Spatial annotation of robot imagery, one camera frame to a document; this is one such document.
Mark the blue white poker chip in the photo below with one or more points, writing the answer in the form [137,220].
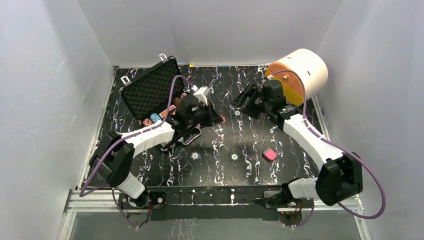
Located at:
[195,155]

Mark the green poker chip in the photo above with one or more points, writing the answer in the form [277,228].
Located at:
[234,157]

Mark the black poker chip case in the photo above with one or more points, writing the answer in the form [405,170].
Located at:
[154,91]

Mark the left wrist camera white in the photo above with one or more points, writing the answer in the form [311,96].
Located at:
[201,93]

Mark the red playing card deck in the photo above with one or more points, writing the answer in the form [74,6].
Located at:
[163,113]

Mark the dark red poker chip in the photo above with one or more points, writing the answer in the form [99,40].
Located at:
[223,119]

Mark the brown chip row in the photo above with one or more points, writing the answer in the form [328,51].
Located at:
[177,101]

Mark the pink dealer button block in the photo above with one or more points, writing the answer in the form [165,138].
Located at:
[269,154]

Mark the blue orange chip row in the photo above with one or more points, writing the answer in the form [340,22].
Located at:
[155,118]

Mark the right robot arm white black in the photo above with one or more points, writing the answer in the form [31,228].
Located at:
[340,174]

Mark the red green chip row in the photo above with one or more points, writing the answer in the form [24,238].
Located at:
[147,122]

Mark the round orange yellow drawer cabinet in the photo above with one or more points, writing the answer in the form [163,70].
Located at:
[302,74]

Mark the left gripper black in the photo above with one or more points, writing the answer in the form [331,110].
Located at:
[205,110]

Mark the aluminium rail frame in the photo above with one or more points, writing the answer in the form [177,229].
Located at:
[100,201]

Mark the purple green chip row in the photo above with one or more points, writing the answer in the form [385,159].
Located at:
[183,95]

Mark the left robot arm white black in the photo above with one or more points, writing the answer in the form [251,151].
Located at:
[113,158]

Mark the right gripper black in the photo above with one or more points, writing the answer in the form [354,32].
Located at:
[250,91]

